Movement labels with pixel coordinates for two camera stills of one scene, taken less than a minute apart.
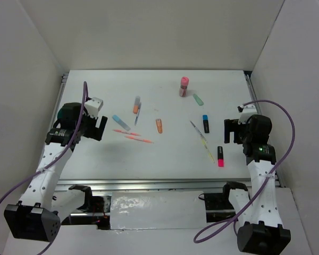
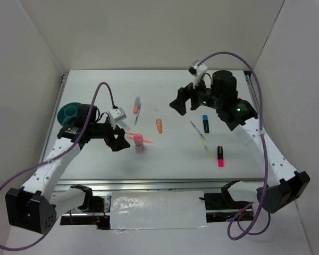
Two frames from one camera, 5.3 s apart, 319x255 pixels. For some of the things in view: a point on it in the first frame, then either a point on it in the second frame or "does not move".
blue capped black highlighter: x=205 y=118 does not move
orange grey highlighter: x=135 y=107 does not move
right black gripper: x=232 y=125 -> x=184 y=93
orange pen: x=139 y=139 does not move
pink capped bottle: x=184 y=83 -> x=138 y=141
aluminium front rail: x=151 y=184 does not move
